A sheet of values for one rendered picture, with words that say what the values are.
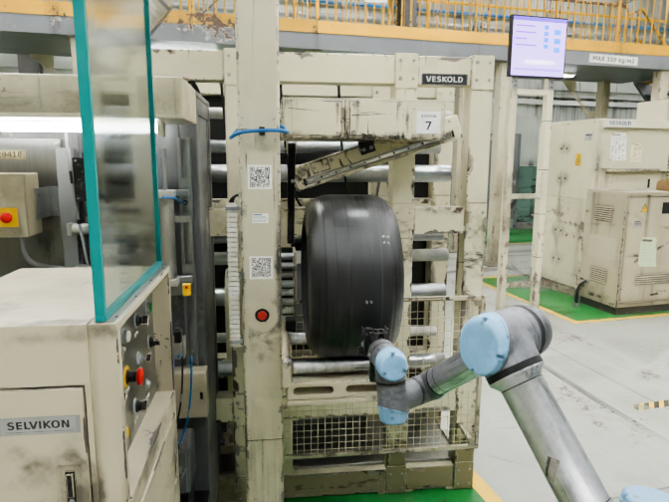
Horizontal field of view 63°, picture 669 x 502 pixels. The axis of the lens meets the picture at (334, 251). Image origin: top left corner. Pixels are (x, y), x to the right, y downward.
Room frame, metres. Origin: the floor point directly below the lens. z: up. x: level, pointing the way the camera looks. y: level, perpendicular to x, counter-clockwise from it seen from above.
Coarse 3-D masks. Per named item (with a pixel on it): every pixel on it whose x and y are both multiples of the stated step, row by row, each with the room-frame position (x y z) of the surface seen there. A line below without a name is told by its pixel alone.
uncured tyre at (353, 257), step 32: (320, 224) 1.66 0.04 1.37; (352, 224) 1.65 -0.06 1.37; (384, 224) 1.67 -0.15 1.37; (320, 256) 1.60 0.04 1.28; (352, 256) 1.59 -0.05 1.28; (384, 256) 1.60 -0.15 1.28; (320, 288) 1.58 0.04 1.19; (352, 288) 1.57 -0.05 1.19; (384, 288) 1.58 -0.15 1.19; (320, 320) 1.59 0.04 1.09; (352, 320) 1.58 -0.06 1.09; (384, 320) 1.59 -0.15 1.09; (320, 352) 1.67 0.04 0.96; (352, 352) 1.66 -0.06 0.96
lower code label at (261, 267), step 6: (252, 258) 1.73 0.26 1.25; (258, 258) 1.73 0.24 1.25; (264, 258) 1.73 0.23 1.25; (270, 258) 1.73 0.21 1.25; (252, 264) 1.73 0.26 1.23; (258, 264) 1.73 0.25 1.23; (264, 264) 1.73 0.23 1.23; (270, 264) 1.73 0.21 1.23; (252, 270) 1.72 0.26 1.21; (258, 270) 1.73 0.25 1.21; (264, 270) 1.73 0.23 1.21; (270, 270) 1.73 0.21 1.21; (252, 276) 1.72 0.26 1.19; (258, 276) 1.73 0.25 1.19; (264, 276) 1.73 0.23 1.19; (270, 276) 1.73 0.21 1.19
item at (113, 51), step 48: (96, 0) 1.06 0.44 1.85; (144, 0) 1.49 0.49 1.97; (96, 48) 1.04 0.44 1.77; (144, 48) 1.46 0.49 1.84; (96, 96) 1.03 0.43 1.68; (144, 96) 1.43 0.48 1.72; (96, 144) 1.01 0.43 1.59; (144, 144) 1.40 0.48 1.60; (96, 192) 0.97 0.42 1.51; (144, 192) 1.38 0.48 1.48; (96, 240) 0.97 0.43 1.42; (144, 240) 1.35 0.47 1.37; (96, 288) 0.97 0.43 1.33
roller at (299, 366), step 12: (300, 360) 1.69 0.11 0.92; (312, 360) 1.69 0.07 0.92; (324, 360) 1.69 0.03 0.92; (336, 360) 1.70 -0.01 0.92; (348, 360) 1.70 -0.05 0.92; (360, 360) 1.70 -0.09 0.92; (300, 372) 1.67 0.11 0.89; (312, 372) 1.67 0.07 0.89; (324, 372) 1.68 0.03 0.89; (336, 372) 1.69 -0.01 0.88
